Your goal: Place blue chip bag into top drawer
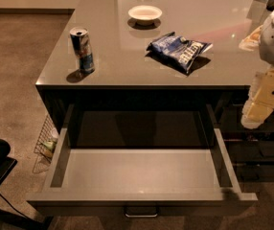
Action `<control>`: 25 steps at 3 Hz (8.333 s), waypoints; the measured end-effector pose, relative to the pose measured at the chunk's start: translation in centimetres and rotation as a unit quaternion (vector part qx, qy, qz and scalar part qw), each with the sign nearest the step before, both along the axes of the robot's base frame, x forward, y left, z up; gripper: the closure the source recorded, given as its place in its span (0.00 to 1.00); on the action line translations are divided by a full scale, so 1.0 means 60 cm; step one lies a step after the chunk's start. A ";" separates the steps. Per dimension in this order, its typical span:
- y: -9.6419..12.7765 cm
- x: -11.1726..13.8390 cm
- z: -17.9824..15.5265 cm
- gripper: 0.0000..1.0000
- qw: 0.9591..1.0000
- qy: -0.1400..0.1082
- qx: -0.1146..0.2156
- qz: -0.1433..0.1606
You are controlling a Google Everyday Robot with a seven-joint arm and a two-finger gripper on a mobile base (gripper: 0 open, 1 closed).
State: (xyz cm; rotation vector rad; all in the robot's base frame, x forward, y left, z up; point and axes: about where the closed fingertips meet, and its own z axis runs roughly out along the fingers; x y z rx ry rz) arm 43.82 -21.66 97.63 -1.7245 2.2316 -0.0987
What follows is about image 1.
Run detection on metal drawer handle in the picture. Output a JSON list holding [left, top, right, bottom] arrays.
[[124, 206, 159, 219]]

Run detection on black cable on floor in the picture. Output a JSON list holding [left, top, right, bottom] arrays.
[[0, 189, 33, 220]]

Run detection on grey counter cabinet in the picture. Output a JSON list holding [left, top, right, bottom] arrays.
[[36, 0, 274, 181]]

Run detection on silver blue energy drink can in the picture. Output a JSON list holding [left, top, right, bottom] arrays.
[[70, 27, 95, 74]]

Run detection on open grey top drawer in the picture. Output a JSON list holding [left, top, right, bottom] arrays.
[[27, 105, 257, 216]]

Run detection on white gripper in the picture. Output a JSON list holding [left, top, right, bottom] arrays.
[[240, 67, 274, 129]]

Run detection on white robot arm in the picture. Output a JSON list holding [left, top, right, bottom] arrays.
[[239, 11, 274, 129]]

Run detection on wire basket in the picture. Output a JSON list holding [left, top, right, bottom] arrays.
[[33, 115, 58, 173]]

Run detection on white bowl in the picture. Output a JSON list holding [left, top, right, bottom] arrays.
[[128, 5, 162, 26]]

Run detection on blue chip bag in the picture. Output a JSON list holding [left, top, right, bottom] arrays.
[[147, 32, 213, 74]]

